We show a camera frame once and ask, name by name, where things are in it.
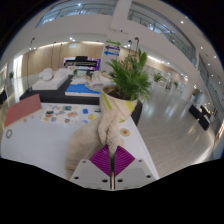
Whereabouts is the white architectural model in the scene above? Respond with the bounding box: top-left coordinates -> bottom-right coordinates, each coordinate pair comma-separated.
31,67 -> 69,92

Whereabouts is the architectural model on blue base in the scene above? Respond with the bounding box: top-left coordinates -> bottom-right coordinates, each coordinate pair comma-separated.
64,71 -> 113,98

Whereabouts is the beige towel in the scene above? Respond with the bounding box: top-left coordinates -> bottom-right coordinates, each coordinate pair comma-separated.
64,109 -> 126,174

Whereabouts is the pink flat board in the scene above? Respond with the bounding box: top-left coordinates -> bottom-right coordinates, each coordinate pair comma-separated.
3,93 -> 43,129

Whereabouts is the sign with coloured arrows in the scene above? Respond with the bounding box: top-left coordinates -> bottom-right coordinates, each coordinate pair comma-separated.
103,39 -> 123,58

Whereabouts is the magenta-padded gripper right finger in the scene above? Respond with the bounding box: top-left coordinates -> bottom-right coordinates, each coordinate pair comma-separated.
113,145 -> 157,190

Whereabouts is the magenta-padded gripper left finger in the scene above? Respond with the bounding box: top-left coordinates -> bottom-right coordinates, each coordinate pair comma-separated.
69,144 -> 113,190

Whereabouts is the black piano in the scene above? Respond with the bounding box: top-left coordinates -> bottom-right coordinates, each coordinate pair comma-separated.
63,55 -> 102,71

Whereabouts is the potted plant in striped pot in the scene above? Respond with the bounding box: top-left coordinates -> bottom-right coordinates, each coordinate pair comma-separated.
99,49 -> 153,123

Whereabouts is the group of black chairs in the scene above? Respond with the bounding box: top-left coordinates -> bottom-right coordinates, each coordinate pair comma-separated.
188,103 -> 218,132
0,89 -> 8,104

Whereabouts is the black display platform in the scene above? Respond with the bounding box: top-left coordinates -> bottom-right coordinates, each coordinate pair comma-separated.
19,74 -> 144,127

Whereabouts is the sheet with colourful pictures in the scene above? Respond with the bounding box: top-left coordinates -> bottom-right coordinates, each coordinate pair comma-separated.
39,103 -> 101,125

